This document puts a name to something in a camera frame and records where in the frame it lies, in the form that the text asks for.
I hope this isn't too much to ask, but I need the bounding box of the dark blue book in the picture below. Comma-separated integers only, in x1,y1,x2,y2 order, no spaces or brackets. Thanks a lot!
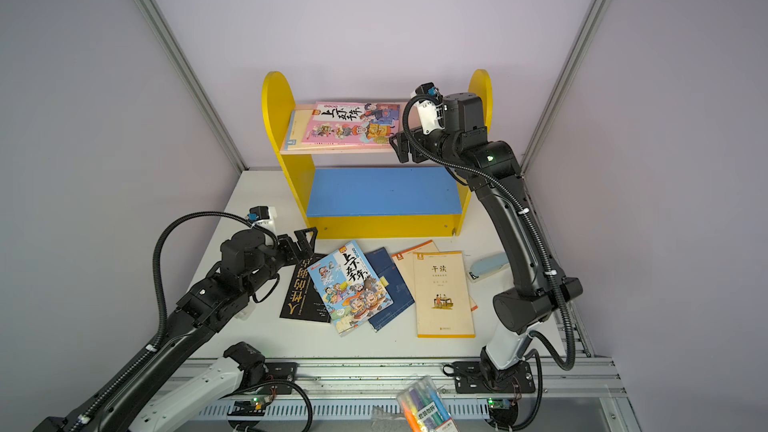
365,248,414,332

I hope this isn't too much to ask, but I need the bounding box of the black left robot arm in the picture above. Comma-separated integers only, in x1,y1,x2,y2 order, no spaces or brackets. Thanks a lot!
35,227,317,431

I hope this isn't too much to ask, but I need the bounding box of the yellow pink blue bookshelf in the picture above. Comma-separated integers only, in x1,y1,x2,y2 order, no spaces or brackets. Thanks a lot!
261,71,471,240

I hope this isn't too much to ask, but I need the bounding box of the blue cartoon cover book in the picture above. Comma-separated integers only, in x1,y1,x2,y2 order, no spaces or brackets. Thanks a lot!
307,241,394,336

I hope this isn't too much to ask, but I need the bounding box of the beige book yellow border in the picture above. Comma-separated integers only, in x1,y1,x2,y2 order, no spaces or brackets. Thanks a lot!
413,251,475,338

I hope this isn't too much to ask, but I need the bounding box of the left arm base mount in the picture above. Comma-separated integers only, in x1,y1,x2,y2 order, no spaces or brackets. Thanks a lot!
208,342,298,418

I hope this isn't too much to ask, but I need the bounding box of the pink cartoon cover book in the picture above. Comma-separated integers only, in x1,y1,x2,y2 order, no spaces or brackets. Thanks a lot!
303,102,401,148

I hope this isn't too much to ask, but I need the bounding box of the pack of coloured markers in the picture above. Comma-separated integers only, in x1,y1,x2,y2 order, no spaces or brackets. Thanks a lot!
396,376,459,432

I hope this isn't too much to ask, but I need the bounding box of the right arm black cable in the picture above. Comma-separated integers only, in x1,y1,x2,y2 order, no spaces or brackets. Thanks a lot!
400,93,577,372

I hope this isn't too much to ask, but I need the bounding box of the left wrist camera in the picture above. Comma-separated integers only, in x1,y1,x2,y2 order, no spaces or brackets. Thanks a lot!
247,206,277,235

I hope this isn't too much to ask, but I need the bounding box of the black book gold lettering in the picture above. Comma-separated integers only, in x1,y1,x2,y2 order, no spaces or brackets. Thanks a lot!
279,253,331,323

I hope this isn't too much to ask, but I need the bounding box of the beige book blue spine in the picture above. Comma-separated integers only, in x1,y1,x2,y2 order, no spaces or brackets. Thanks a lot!
281,109,313,155

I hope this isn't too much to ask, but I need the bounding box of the clear plastic small box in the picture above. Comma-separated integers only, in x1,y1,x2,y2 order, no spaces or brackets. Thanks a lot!
234,304,254,321

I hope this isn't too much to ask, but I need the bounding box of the light blue stapler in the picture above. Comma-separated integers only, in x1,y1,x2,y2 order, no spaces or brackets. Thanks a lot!
467,252,509,283

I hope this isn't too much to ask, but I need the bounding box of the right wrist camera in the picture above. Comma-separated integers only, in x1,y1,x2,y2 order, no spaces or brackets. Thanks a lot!
414,82,445,135

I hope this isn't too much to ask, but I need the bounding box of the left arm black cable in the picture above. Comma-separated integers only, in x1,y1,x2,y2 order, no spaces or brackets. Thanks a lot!
65,211,265,432

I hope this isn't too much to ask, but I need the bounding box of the beige book orange border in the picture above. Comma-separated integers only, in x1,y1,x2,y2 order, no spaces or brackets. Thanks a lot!
392,241,478,312

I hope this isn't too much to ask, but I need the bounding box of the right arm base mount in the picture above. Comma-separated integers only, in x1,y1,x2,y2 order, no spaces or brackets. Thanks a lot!
442,359,536,394

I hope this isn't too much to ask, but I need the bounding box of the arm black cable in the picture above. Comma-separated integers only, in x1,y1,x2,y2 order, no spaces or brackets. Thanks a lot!
400,93,577,372
65,211,265,432

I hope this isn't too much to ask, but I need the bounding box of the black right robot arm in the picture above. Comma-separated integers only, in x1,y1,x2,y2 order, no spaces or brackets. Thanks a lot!
389,83,583,378

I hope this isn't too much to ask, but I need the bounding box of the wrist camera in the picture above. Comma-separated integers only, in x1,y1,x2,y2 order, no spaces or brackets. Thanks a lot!
247,206,277,235
414,82,445,135

